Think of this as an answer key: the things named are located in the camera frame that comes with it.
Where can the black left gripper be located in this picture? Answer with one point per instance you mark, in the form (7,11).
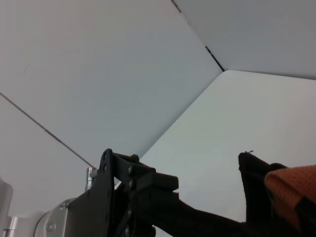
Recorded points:
(98,214)

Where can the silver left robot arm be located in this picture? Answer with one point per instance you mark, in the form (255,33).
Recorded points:
(49,222)

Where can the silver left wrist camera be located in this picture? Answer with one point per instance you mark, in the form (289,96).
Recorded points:
(5,197)

